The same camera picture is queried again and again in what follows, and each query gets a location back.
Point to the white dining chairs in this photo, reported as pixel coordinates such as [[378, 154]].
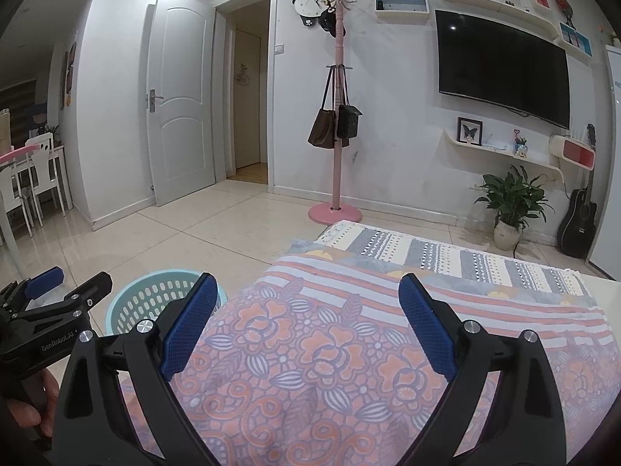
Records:
[[14, 158]]

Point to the floral striped blanket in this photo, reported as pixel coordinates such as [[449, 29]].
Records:
[[315, 349]]

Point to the panda wall clock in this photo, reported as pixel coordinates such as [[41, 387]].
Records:
[[309, 2]]

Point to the white door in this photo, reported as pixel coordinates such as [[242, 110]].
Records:
[[182, 107]]

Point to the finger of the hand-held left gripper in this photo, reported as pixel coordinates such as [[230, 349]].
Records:
[[43, 281], [92, 289]]

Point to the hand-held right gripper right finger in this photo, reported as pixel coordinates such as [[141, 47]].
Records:
[[427, 330]]

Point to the black handbag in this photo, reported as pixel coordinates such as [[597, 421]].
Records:
[[348, 121]]

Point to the teal plastic basket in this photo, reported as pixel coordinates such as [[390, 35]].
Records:
[[140, 296]]

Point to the wall poster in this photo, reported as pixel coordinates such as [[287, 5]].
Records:
[[71, 73]]

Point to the black television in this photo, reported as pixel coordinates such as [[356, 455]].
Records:
[[499, 63]]

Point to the white dining chair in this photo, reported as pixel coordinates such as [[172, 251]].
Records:
[[46, 148], [14, 189]]

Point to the potted green plant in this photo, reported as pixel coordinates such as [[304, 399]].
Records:
[[514, 194]]

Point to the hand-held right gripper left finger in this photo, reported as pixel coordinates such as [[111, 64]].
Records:
[[187, 330]]

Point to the brown handbag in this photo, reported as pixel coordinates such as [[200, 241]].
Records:
[[321, 131]]

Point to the framed butterfly picture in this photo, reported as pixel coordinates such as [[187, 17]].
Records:
[[469, 132]]

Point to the red white wall box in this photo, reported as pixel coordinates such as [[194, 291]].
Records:
[[577, 155]]

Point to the black guitar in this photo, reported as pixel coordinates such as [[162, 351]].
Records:
[[577, 223]]

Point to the blue white box shelf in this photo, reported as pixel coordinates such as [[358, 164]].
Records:
[[576, 40]]

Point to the teal white box shelf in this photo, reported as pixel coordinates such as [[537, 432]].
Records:
[[402, 2]]

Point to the dotted striped rug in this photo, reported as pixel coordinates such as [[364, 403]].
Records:
[[436, 252]]

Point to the white wavy wall shelf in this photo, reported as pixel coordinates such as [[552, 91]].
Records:
[[485, 151]]

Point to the hallway door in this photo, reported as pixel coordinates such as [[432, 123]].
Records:
[[250, 121]]

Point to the person's left hand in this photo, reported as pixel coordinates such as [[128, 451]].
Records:
[[34, 412]]

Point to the pink coat stand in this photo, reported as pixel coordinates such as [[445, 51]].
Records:
[[335, 155]]

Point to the long white wall shelf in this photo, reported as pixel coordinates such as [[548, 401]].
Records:
[[485, 0]]

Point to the small blue figurine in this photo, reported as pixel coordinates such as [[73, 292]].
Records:
[[520, 144]]

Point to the round red fan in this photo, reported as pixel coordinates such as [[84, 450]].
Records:
[[563, 6]]

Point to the black hat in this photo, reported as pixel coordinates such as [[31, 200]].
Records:
[[330, 24]]

